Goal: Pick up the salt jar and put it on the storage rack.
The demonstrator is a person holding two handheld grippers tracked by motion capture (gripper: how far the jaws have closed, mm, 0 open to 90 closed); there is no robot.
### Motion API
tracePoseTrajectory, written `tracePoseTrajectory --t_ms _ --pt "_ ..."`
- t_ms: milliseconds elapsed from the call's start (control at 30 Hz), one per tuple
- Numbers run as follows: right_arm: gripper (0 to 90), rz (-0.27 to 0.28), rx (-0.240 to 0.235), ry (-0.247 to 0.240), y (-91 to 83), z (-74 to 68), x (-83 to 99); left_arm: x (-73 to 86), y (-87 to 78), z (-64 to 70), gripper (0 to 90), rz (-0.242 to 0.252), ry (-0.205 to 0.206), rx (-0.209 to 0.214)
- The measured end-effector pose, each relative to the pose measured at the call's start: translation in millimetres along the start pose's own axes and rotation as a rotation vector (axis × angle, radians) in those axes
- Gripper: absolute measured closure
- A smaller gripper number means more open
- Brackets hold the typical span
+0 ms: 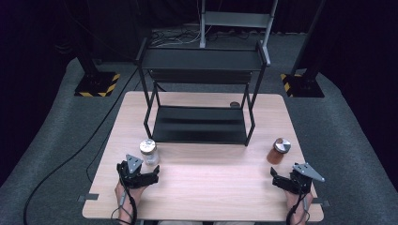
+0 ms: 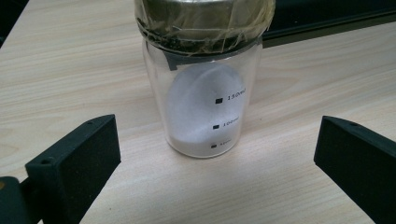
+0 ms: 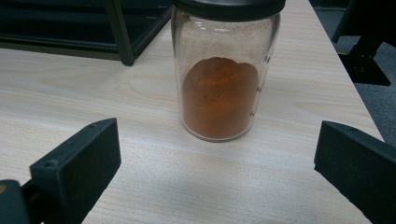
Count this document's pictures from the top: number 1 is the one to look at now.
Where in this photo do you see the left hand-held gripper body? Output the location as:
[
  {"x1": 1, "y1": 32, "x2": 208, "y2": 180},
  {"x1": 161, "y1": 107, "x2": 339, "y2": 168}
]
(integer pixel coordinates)
[{"x1": 116, "y1": 153, "x2": 152, "y2": 190}]

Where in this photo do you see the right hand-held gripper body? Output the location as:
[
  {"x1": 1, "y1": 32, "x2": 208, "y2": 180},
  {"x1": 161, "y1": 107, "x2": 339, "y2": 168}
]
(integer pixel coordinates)
[{"x1": 288, "y1": 161, "x2": 326, "y2": 195}]

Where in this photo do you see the clear jar with silver lid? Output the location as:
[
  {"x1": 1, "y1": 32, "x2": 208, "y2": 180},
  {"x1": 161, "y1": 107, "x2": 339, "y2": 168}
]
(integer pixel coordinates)
[{"x1": 139, "y1": 138, "x2": 161, "y2": 167}]

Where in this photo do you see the black metal shelf rack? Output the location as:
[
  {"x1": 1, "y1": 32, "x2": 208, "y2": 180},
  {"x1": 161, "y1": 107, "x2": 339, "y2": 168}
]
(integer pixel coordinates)
[{"x1": 135, "y1": 37, "x2": 272, "y2": 147}]

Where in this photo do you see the person's right hand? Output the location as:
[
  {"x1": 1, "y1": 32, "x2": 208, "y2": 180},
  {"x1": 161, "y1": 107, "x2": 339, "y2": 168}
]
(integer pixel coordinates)
[{"x1": 284, "y1": 190, "x2": 314, "y2": 218}]

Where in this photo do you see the person's left hand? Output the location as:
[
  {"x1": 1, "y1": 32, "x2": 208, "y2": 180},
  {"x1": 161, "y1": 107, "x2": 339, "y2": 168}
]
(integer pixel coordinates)
[{"x1": 115, "y1": 181, "x2": 146, "y2": 214}]

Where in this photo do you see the black stand with striped base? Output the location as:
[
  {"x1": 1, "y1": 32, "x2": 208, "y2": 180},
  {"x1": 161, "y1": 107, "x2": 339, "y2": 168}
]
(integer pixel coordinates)
[
  {"x1": 279, "y1": 0, "x2": 327, "y2": 98},
  {"x1": 73, "y1": 43, "x2": 122, "y2": 98}
]

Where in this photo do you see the grey metal stand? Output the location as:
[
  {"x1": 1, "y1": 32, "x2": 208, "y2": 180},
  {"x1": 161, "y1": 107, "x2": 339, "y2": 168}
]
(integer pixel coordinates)
[{"x1": 198, "y1": 0, "x2": 280, "y2": 67}]

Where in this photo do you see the grey table edge bracket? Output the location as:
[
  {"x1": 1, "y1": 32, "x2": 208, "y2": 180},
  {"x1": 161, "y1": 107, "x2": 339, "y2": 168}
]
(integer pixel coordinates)
[
  {"x1": 77, "y1": 193, "x2": 100, "y2": 203},
  {"x1": 312, "y1": 198, "x2": 331, "y2": 208}
]

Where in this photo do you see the right hand-held gripper cable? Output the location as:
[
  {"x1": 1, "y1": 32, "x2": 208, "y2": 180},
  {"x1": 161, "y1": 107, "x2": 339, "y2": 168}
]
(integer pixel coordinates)
[{"x1": 285, "y1": 187, "x2": 312, "y2": 225}]

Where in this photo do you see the hand-held gripper cable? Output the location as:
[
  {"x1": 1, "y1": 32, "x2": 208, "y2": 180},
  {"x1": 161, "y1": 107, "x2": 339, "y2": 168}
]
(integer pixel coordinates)
[
  {"x1": 110, "y1": 174, "x2": 139, "y2": 225},
  {"x1": 285, "y1": 187, "x2": 312, "y2": 225}
]

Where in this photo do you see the left hand-held gripper cable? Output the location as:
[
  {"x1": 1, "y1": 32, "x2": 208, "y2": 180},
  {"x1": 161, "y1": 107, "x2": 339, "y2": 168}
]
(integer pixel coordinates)
[{"x1": 110, "y1": 174, "x2": 139, "y2": 225}]

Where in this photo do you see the long black floor cable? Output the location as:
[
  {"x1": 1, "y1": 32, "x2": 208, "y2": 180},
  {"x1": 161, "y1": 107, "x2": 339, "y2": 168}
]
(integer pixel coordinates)
[{"x1": 23, "y1": 67, "x2": 141, "y2": 225}]

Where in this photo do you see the bundle of floor cables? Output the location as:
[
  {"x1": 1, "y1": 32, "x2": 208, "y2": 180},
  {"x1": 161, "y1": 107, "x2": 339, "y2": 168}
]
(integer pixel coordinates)
[{"x1": 149, "y1": 27, "x2": 202, "y2": 49}]

